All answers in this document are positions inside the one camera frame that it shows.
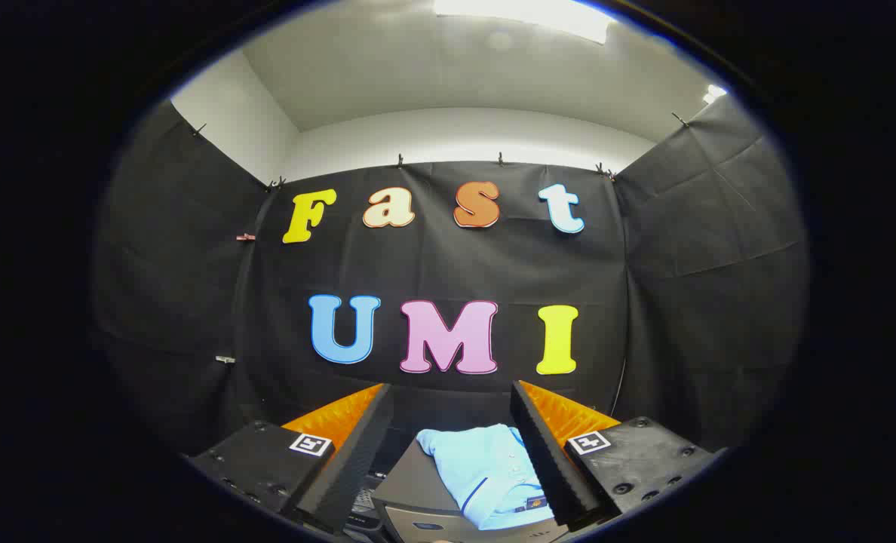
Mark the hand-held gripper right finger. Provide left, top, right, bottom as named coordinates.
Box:
left=510, top=380, right=724, bottom=529

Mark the black backdrop cloth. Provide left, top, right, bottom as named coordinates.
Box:
left=92, top=94, right=811, bottom=461

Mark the grey washing machine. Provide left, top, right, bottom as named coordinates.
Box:
left=342, top=452, right=419, bottom=543

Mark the light blue shirt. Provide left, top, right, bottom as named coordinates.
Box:
left=416, top=423, right=556, bottom=531

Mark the long ceiling light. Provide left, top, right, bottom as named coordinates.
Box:
left=433, top=0, right=615, bottom=44

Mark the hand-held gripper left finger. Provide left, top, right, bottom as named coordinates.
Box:
left=188, top=382, right=395, bottom=535

